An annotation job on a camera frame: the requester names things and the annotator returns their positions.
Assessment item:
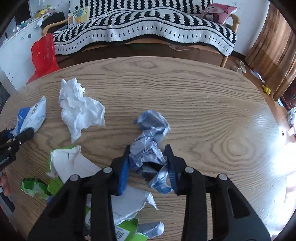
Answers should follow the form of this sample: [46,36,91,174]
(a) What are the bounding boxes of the white crumpled tissue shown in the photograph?
[58,77,106,144]

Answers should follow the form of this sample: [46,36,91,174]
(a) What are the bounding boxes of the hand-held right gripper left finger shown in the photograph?
[28,145,131,241]

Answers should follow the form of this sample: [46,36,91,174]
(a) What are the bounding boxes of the red plastic chair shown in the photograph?
[26,33,61,84]

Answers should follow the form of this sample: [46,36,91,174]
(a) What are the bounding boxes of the blue white packet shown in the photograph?
[11,96,47,139]

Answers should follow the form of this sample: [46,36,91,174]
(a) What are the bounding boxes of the colourful picture book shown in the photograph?
[68,6,90,29]

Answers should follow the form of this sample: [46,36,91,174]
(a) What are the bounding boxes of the person's left hand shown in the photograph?
[0,171,11,197]

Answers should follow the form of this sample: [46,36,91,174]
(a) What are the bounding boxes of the small crumpled blue wrapper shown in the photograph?
[138,221,165,240]

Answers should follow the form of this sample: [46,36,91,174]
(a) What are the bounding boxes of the blue grey wrapper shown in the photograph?
[129,110,174,195]

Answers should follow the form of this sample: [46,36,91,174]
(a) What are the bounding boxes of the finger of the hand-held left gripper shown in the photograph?
[0,130,14,146]
[6,128,35,149]

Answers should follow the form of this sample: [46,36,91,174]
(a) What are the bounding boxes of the white paper scrap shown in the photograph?
[251,70,264,82]

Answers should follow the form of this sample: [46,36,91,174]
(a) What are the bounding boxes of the black white striped blanket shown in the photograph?
[53,0,237,57]

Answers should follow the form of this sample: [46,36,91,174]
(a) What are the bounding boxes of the white cabinet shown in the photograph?
[0,21,55,92]

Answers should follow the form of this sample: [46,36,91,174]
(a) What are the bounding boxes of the torn green white carton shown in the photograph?
[46,146,159,223]

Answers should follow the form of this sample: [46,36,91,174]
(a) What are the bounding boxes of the wooden sofa frame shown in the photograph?
[42,14,241,67]

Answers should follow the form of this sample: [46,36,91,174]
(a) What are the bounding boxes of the small green carton piece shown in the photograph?
[47,177,64,196]
[20,177,50,200]

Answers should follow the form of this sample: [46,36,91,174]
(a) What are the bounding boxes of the black box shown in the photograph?
[43,11,65,30]

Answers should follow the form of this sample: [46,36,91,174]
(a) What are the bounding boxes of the green barcode carton piece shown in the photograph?
[114,218,148,241]

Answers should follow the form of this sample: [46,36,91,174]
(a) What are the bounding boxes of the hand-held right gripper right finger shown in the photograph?
[164,144,271,241]

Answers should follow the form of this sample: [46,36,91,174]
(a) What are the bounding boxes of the pink cartoon cushion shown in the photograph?
[201,3,238,25]

